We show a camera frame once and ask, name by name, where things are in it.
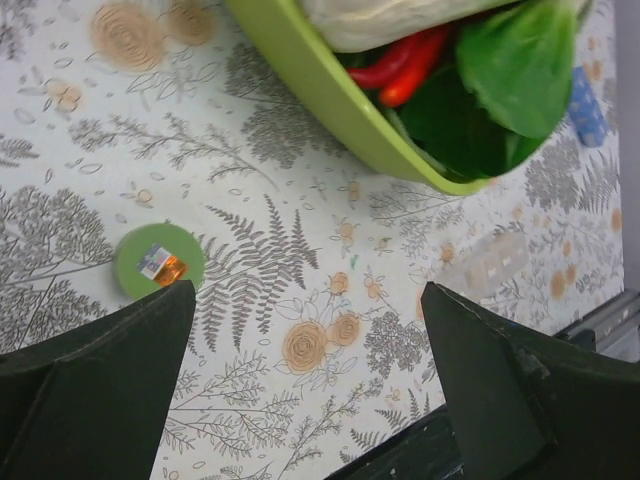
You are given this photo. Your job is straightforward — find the blue pill blister pack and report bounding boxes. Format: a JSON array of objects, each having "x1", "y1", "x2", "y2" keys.
[{"x1": 568, "y1": 67, "x2": 609, "y2": 148}]

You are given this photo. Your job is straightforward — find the green bottle cap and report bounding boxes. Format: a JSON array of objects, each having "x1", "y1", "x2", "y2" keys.
[{"x1": 114, "y1": 223, "x2": 205, "y2": 300}]

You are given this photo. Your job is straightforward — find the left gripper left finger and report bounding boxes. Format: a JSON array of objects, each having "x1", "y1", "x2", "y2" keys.
[{"x1": 1, "y1": 280, "x2": 196, "y2": 479}]

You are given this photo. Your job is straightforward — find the green napa cabbage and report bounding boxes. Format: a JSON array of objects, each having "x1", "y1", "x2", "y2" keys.
[{"x1": 299, "y1": 0, "x2": 511, "y2": 53}]

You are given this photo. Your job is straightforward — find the floral patterned table mat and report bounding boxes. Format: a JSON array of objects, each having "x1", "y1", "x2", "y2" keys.
[{"x1": 1, "y1": 1, "x2": 624, "y2": 479}]

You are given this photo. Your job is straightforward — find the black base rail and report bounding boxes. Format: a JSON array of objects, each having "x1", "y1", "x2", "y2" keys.
[{"x1": 328, "y1": 405, "x2": 466, "y2": 480}]

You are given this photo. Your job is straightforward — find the clear weekly pill organizer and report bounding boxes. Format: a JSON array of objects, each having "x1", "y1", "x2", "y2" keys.
[{"x1": 444, "y1": 232, "x2": 529, "y2": 299}]

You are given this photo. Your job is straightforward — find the red chili peppers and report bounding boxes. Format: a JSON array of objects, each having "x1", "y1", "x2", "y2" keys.
[{"x1": 347, "y1": 24, "x2": 454, "y2": 108}]

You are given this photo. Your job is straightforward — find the green plastic tray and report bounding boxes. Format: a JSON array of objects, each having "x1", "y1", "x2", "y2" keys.
[{"x1": 226, "y1": 0, "x2": 489, "y2": 196}]

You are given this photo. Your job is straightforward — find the bok choy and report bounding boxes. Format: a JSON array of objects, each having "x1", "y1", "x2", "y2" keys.
[{"x1": 384, "y1": 1, "x2": 584, "y2": 181}]

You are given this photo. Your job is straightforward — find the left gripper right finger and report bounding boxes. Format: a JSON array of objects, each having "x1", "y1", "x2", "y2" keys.
[{"x1": 421, "y1": 282, "x2": 639, "y2": 479}]

